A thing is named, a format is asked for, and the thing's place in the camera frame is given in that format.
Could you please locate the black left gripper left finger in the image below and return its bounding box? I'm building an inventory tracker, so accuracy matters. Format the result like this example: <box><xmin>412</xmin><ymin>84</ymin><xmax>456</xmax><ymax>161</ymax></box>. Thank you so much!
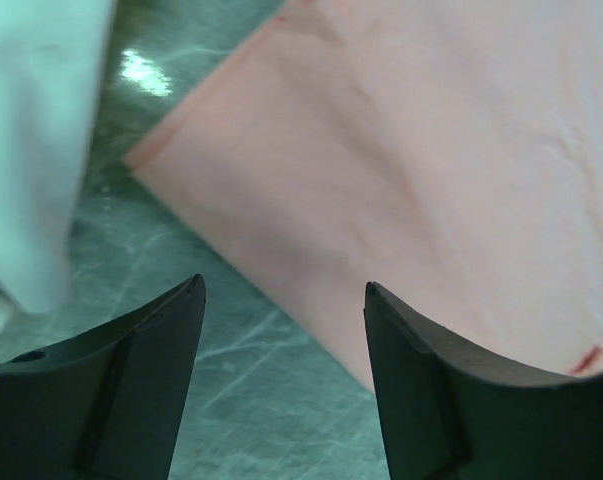
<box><xmin>0</xmin><ymin>276</ymin><xmax>206</xmax><ymax>479</ymax></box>

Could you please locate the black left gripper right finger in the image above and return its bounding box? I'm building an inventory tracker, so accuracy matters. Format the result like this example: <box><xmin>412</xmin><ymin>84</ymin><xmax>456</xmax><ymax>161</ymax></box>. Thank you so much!
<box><xmin>364</xmin><ymin>282</ymin><xmax>603</xmax><ymax>480</ymax></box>

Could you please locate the pink t shirt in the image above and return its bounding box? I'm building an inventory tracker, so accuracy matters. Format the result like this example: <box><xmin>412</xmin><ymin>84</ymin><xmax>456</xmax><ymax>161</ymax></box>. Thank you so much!
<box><xmin>126</xmin><ymin>1</ymin><xmax>603</xmax><ymax>387</ymax></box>

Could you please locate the white t shirt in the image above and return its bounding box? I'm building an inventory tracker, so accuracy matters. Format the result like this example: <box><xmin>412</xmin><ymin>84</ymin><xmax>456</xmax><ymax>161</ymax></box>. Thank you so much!
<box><xmin>0</xmin><ymin>1</ymin><xmax>116</xmax><ymax>333</ymax></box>

